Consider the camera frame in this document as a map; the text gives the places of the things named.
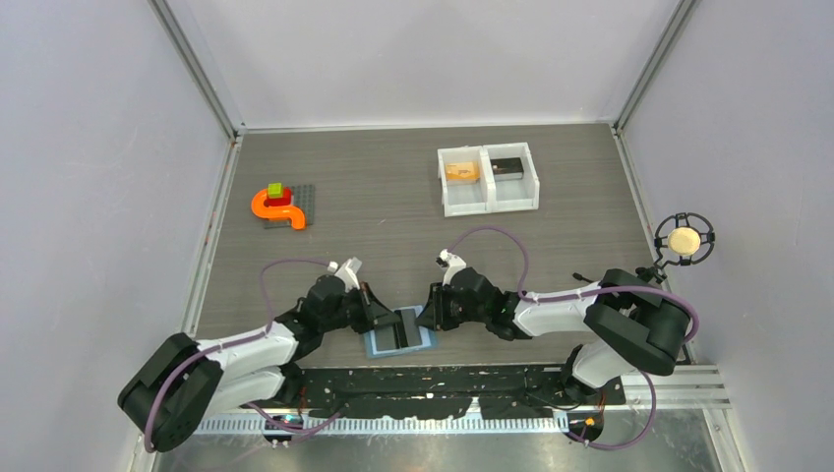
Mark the black credit card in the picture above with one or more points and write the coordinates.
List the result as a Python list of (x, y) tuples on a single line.
[(407, 332), (384, 341)]

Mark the white two-compartment tray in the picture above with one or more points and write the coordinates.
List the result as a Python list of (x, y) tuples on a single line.
[(487, 195)]

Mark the black microphone with mount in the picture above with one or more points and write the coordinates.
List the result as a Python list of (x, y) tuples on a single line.
[(681, 239)]

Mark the blue card holder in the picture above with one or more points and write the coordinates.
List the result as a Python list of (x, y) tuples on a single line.
[(429, 339)]

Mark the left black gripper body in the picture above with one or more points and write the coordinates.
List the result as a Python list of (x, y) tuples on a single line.
[(355, 312)]

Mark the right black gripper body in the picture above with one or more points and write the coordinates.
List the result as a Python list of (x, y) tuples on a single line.
[(455, 313)]

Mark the black card stack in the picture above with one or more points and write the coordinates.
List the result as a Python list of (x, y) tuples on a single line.
[(507, 168)]

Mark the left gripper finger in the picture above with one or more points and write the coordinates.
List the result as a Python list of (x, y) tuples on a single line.
[(381, 318), (372, 306)]

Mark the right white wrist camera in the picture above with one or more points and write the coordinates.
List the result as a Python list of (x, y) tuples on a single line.
[(451, 264)]

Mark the red toy block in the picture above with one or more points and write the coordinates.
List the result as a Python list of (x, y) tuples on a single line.
[(282, 197)]

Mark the grey building baseplate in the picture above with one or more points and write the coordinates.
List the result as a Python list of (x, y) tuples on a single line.
[(304, 197)]

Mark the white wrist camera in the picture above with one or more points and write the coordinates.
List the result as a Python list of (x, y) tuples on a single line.
[(347, 272), (451, 264)]

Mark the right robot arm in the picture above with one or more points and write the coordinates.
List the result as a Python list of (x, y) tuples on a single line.
[(638, 327)]

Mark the green toy cube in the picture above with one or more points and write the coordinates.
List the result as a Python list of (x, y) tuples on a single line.
[(275, 190)]

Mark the orange curved toy piece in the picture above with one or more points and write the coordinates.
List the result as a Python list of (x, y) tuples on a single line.
[(294, 215)]

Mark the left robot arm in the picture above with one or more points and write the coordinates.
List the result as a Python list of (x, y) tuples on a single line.
[(185, 380)]

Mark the orange card stack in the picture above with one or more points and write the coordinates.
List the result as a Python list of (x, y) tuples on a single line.
[(462, 173)]

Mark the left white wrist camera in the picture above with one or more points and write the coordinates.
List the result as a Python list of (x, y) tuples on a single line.
[(347, 272)]

